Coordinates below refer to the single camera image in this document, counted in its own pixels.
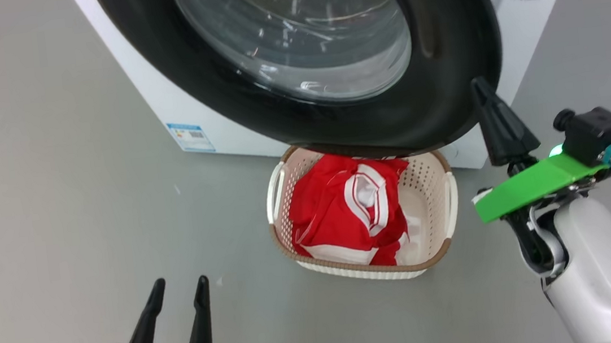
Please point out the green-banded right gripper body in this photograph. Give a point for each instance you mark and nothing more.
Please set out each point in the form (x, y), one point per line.
(533, 181)

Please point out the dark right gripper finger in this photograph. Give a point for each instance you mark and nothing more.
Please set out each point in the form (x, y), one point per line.
(518, 138)
(493, 134)

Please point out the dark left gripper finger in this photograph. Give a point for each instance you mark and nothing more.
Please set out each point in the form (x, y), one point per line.
(149, 330)
(201, 336)

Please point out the black round glass washer door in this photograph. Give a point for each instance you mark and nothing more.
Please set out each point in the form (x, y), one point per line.
(442, 66)

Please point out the red garment with white trim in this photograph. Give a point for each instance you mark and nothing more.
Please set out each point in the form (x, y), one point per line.
(332, 214)

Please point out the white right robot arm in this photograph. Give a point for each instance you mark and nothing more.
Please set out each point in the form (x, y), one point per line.
(606, 276)

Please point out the cream perforated basket brown rim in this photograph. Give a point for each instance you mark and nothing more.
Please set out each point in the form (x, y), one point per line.
(426, 181)

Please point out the white front-load washing machine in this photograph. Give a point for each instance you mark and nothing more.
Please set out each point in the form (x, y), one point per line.
(520, 29)

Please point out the blue-edged energy label sticker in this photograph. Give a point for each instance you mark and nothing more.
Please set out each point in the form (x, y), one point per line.
(191, 138)

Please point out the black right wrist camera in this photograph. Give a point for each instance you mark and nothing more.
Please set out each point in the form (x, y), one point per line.
(596, 132)

